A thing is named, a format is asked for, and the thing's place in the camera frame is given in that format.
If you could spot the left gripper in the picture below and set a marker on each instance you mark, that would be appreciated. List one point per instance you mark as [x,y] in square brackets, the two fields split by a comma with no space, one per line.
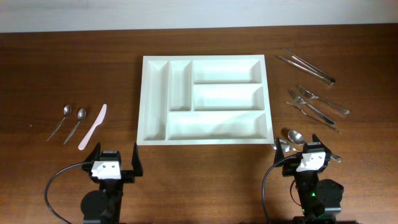
[137,167]

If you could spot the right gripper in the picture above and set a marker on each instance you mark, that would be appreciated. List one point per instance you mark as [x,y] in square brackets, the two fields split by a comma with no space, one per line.
[290,166]

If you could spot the pink plastic knife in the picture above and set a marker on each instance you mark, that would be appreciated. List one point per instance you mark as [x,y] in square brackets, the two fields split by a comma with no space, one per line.
[100,118]

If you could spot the small steel teaspoon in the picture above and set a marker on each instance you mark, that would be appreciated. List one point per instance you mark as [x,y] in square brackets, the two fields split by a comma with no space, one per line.
[81,117]
[67,110]

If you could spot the long steel tongs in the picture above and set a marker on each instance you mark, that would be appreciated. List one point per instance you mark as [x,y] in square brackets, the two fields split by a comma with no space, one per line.
[300,63]

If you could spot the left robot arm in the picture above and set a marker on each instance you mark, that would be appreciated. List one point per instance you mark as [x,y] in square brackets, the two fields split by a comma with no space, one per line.
[104,205]

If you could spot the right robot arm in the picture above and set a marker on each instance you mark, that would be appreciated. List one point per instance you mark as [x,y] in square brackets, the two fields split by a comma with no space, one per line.
[319,199]

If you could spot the large steel spoon upper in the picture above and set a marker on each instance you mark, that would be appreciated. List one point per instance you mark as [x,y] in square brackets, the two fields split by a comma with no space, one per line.
[298,139]

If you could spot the large steel spoon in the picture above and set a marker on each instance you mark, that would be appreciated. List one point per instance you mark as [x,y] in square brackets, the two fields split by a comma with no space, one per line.
[286,147]
[298,139]

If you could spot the large steel spoon lower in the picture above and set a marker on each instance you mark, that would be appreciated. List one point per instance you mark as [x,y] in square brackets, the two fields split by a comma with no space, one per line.
[286,147]

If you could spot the thin small steel fork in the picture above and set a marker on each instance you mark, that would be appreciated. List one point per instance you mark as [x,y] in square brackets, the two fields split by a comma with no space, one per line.
[311,117]

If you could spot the white plastic cutlery tray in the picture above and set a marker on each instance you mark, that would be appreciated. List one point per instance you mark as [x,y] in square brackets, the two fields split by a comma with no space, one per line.
[204,99]

